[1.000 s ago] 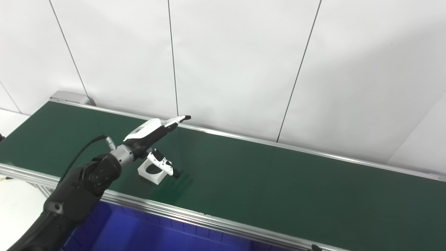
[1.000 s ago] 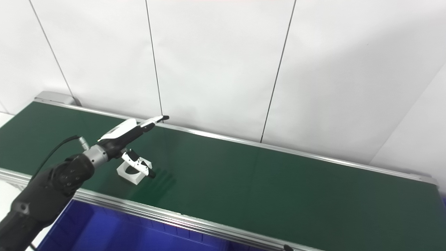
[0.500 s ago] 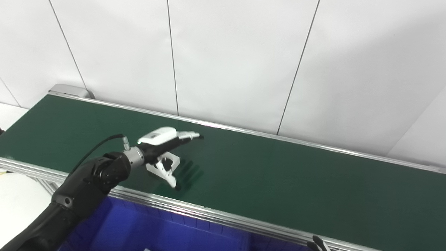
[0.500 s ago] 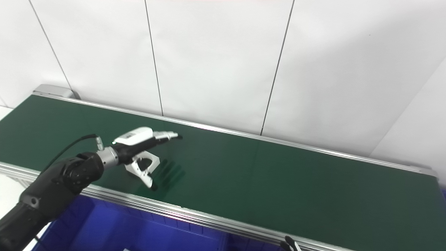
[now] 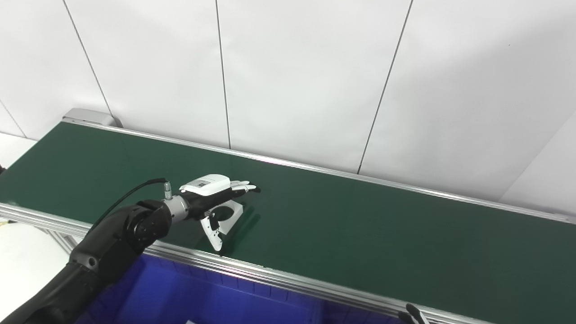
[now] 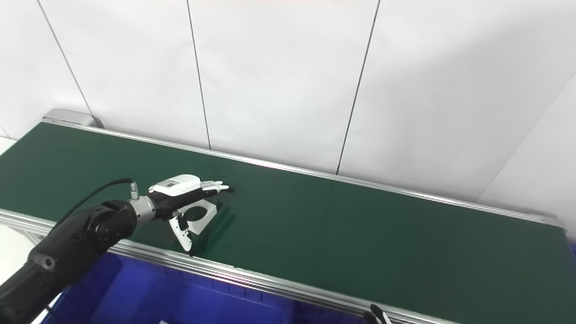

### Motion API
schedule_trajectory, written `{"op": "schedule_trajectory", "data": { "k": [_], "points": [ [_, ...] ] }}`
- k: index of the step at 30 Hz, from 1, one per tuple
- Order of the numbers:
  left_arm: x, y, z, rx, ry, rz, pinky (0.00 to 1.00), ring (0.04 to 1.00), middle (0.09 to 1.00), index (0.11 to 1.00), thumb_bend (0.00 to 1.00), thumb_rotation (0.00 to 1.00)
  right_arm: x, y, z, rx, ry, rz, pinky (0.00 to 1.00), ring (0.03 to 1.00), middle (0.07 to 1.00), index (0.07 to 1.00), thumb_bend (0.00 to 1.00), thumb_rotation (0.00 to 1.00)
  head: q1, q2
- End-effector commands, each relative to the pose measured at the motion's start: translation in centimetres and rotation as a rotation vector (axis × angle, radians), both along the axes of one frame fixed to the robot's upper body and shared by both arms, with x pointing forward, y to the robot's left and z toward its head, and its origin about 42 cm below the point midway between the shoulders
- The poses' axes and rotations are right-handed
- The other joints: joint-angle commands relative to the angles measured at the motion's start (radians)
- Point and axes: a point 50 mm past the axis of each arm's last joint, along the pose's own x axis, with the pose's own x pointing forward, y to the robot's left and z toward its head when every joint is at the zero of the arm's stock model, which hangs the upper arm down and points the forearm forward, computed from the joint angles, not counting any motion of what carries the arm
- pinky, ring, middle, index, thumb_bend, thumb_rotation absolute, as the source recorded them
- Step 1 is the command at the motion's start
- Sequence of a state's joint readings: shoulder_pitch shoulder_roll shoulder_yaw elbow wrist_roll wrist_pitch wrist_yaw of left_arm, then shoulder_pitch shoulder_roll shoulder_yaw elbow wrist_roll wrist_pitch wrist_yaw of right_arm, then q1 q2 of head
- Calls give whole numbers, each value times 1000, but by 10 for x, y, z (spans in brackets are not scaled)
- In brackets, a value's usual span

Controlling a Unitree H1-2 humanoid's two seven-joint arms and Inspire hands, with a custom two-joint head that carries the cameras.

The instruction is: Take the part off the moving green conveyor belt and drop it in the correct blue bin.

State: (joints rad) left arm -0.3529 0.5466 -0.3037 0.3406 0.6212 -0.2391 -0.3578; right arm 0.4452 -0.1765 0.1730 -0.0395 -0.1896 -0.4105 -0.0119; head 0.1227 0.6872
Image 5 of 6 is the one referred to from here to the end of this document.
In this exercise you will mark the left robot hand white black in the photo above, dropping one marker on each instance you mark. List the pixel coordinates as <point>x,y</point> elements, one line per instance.
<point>207,186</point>

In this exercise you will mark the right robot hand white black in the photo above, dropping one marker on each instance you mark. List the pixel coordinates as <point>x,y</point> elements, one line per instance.
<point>411,316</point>

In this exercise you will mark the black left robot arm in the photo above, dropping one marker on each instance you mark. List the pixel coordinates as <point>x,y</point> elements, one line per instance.
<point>112,243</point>

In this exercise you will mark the green conveyor belt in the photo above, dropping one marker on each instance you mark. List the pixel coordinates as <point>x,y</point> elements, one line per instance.
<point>360,234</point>

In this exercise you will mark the grey conveyor end housing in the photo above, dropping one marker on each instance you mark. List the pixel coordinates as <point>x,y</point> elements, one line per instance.
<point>87,116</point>

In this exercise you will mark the aluminium conveyor side rail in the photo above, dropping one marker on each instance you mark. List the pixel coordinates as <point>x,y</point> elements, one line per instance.
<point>315,168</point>
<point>270,274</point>

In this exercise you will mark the aluminium conveyor support frame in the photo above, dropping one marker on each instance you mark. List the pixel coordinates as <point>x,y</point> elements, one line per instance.
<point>63,238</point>

